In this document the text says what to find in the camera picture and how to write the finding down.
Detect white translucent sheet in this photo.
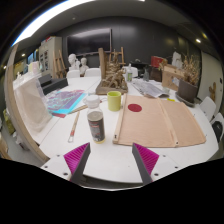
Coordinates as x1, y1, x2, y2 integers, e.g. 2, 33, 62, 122
12, 74, 54, 135

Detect colourful painted sheet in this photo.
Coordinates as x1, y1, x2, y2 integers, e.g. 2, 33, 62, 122
45, 89, 87, 119

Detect long wooden frame beam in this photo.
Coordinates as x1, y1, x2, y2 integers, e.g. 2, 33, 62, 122
3, 44, 52, 163

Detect clear drink bottle white cap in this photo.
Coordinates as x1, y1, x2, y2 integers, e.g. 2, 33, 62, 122
86, 94, 107, 145

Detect flat round red coaster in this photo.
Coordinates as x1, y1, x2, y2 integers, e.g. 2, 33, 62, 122
127, 103, 143, 114

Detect tan wooden drawing board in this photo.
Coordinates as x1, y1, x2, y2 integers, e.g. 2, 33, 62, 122
112, 93, 207, 149

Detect black wall screen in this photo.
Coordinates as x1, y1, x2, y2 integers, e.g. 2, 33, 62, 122
65, 27, 113, 57

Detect grey printed papers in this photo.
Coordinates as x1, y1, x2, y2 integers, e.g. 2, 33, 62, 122
132, 79, 170, 99

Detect dark planter with dried plants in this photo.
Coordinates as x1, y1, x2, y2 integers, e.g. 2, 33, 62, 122
175, 54, 202, 105

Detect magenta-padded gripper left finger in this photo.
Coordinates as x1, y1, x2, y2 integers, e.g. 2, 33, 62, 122
40, 142, 92, 184

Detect dark grey box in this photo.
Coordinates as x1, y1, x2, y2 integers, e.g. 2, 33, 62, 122
37, 73, 70, 96

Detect white cabinet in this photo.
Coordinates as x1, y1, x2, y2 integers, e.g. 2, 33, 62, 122
38, 35, 64, 80

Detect green mug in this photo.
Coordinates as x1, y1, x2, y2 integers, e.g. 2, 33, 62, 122
106, 90, 122, 113

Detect wooden easel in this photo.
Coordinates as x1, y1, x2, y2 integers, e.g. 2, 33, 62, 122
108, 46, 127, 67
52, 49, 68, 80

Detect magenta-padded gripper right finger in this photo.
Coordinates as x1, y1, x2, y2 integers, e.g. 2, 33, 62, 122
131, 142, 183, 185

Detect small clear bottle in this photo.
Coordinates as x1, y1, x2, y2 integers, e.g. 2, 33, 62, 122
125, 63, 134, 83

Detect brown cardboard box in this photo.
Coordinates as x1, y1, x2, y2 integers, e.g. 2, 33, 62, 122
161, 63, 185, 92

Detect long wooden stick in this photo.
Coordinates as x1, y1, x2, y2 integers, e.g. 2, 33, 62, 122
67, 110, 81, 144

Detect white plaster bust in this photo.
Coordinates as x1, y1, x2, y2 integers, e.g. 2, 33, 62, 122
79, 57, 90, 76
67, 53, 81, 72

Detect white chair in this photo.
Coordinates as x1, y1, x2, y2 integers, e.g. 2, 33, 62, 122
65, 69, 81, 80
83, 67, 102, 79
210, 112, 224, 144
198, 96, 217, 122

